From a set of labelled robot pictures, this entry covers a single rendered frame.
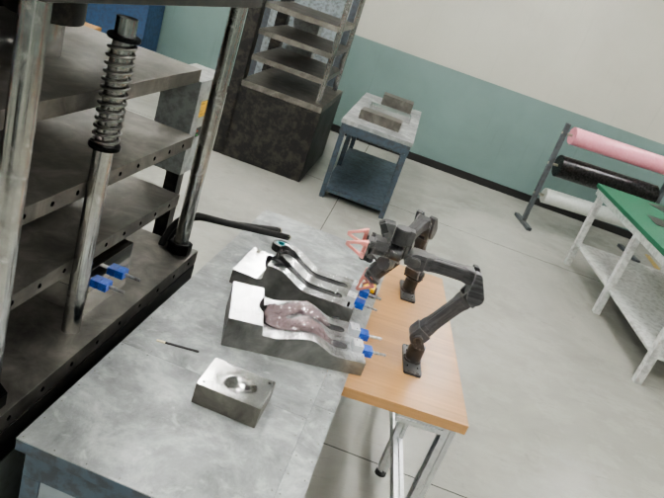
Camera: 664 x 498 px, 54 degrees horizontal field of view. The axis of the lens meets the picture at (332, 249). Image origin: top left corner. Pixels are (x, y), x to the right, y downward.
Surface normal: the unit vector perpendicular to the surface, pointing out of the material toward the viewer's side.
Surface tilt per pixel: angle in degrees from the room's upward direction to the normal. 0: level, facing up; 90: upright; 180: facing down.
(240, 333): 90
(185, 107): 90
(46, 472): 90
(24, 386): 0
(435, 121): 90
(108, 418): 0
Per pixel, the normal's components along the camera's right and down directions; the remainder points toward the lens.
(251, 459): 0.31, -0.87
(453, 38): -0.17, 0.35
